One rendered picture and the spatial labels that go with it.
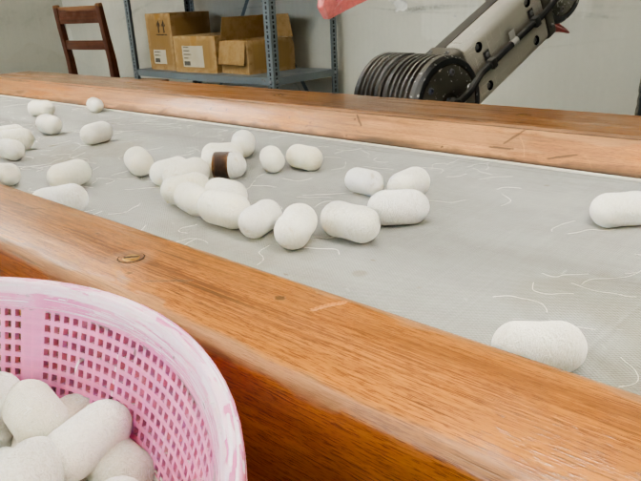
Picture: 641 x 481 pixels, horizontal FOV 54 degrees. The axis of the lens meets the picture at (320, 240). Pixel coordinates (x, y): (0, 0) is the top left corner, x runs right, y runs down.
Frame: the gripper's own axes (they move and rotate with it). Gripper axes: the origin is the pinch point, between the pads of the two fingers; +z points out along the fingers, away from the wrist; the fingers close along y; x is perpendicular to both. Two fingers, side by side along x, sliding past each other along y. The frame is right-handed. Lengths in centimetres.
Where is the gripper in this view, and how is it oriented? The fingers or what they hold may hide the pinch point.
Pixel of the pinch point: (327, 6)
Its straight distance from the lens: 57.8
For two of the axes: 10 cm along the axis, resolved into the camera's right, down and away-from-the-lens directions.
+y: 7.5, 2.1, -6.3
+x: 4.6, 5.3, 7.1
